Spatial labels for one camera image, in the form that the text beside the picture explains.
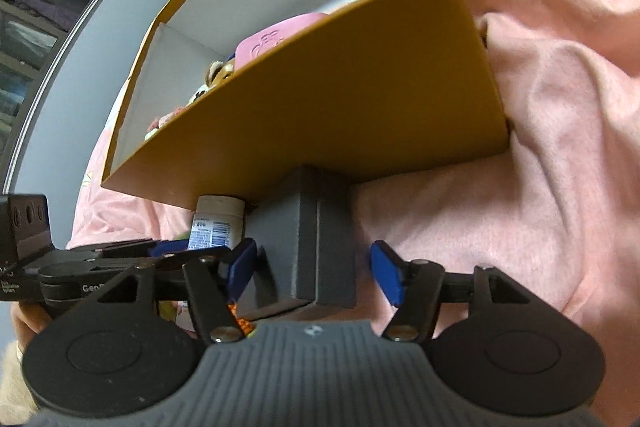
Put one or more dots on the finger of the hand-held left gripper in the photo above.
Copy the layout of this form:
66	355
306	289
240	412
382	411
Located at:
169	248
172	264

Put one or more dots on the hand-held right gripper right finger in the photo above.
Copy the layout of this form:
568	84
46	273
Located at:
387	272

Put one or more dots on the pink embossed case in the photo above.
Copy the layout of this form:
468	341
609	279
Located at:
280	37

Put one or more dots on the dark grey box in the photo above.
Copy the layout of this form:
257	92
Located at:
300	237

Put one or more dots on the pink blanket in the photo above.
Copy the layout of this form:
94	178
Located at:
550	132

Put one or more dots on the person's left hand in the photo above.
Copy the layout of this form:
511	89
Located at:
30	322

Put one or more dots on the white bottle with blue label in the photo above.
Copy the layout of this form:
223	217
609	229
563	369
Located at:
220	212

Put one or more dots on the orange patterned item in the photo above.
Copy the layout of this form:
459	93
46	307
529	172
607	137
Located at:
242	322

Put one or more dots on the cream fluffy cloth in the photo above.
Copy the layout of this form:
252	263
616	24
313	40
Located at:
12	377

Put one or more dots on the open wardrobe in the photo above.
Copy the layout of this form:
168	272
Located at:
30	42

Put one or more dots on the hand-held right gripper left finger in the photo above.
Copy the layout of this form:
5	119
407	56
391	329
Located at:
242	272

